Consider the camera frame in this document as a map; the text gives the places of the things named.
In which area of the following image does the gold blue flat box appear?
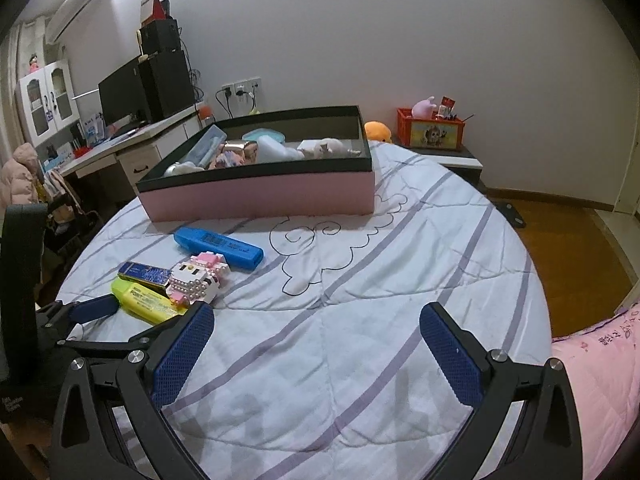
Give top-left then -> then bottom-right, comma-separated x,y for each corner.
117,261 -> 174,291

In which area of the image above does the white figurine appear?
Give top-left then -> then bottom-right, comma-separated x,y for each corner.
297,137 -> 362,160

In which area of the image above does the teal lidded container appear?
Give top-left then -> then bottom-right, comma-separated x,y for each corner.
243,128 -> 286,144

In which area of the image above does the large black speaker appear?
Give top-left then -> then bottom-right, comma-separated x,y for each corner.
138,50 -> 196,122

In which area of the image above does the silver round item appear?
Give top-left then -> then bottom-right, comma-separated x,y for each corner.
162,162 -> 206,177

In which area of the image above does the pink storage box black rim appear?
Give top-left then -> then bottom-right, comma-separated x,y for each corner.
136,105 -> 376,224

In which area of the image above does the white desk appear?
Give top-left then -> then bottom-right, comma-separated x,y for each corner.
42,102 -> 217,211

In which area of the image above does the blue toothbrush case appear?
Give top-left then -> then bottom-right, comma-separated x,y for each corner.
185,127 -> 226,166

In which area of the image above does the gold shiny item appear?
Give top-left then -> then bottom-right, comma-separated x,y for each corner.
220,141 -> 259,159

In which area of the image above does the black floor scale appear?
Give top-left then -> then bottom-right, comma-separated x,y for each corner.
492,200 -> 527,226

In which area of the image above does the pink blanket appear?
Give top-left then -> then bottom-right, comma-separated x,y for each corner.
550,302 -> 640,480

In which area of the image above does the yellow plush toy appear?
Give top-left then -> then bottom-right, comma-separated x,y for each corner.
363,121 -> 393,142

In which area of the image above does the blue highlighter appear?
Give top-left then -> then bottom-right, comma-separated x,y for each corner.
174,226 -> 265,274

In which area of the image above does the pink white block toy cat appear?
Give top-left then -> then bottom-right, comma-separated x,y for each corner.
165,251 -> 229,309

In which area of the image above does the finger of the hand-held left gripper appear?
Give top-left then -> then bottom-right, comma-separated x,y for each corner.
36,294 -> 121,334
64,311 -> 191,359

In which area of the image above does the black monitor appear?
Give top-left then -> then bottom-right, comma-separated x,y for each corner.
97,55 -> 149,129

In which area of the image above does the red white paper box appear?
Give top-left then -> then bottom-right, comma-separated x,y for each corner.
140,0 -> 171,26

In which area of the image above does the black chair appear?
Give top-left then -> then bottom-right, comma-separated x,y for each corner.
42,170 -> 106,256

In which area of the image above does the white air conditioner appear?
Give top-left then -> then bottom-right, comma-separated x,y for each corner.
45,0 -> 105,44

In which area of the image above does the white black nightstand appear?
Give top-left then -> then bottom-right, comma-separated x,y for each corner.
391,135 -> 485,191

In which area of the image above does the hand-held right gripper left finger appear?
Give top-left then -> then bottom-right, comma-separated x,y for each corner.
47,302 -> 216,480

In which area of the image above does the small black speaker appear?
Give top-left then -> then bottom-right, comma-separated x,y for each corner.
140,19 -> 180,55

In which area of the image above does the orange printed crate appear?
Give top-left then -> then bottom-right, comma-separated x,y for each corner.
396,107 -> 466,152

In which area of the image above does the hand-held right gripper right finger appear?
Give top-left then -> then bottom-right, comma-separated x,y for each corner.
419,301 -> 586,480

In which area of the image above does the pink plush toy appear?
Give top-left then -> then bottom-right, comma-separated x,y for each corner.
411,96 -> 438,120

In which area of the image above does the striped white quilt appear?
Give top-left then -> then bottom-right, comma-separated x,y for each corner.
55,141 -> 554,480

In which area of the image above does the white glass-door cabinet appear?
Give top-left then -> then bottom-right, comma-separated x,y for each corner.
15,59 -> 79,149

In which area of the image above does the yellow highlighter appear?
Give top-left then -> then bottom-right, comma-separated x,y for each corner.
111,278 -> 189,317

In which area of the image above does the pink padded jacket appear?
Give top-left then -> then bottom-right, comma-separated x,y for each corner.
0,142 -> 41,206

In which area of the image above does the white wall power strip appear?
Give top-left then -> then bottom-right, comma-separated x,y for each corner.
221,77 -> 262,97

